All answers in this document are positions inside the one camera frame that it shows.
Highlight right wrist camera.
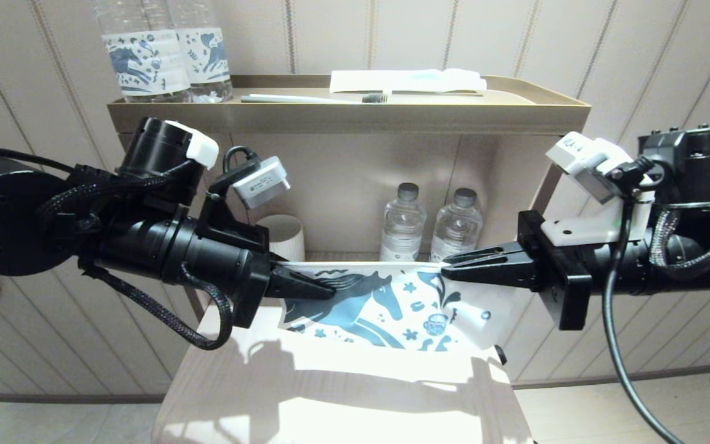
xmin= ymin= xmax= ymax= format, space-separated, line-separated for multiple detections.
xmin=545 ymin=131 xmax=642 ymax=204

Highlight wrapped toothbrush white packet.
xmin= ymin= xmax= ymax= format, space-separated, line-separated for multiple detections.
xmin=329 ymin=69 xmax=487 ymax=94

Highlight thin black camera cable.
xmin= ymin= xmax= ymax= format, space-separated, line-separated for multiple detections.
xmin=0 ymin=145 xmax=260 ymax=176
xmin=602 ymin=157 xmax=685 ymax=444

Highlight thin black right camera cable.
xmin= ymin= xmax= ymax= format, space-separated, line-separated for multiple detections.
xmin=602 ymin=157 xmax=685 ymax=444

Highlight horse print zipper pouch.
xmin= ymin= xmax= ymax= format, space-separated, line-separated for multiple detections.
xmin=278 ymin=260 xmax=531 ymax=352

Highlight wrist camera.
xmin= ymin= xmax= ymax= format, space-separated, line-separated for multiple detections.
xmin=545 ymin=131 xmax=642 ymax=204
xmin=207 ymin=155 xmax=291 ymax=210

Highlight thin black left camera cable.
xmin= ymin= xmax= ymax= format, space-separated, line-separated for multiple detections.
xmin=0 ymin=145 xmax=260 ymax=176

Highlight clear bottle blue horse label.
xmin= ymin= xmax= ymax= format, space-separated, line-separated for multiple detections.
xmin=167 ymin=0 xmax=234 ymax=104
xmin=93 ymin=0 xmax=192 ymax=104

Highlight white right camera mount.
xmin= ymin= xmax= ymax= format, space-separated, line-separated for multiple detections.
xmin=541 ymin=200 xmax=656 ymax=245

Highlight braided right arm cable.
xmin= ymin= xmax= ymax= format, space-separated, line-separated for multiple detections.
xmin=651 ymin=210 xmax=710 ymax=273

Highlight beige shelf unit brown tray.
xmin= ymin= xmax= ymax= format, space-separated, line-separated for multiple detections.
xmin=107 ymin=75 xmax=591 ymax=321

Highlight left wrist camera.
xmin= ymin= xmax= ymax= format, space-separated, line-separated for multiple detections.
xmin=207 ymin=155 xmax=291 ymax=210

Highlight small clear water bottle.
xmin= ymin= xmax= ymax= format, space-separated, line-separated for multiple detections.
xmin=380 ymin=183 xmax=428 ymax=263
xmin=430 ymin=188 xmax=484 ymax=263

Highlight grey toothbrush black bristles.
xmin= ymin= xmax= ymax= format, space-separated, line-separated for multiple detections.
xmin=241 ymin=94 xmax=388 ymax=105

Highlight white ribbed mug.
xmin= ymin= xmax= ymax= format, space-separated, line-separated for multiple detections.
xmin=256 ymin=214 xmax=305 ymax=263

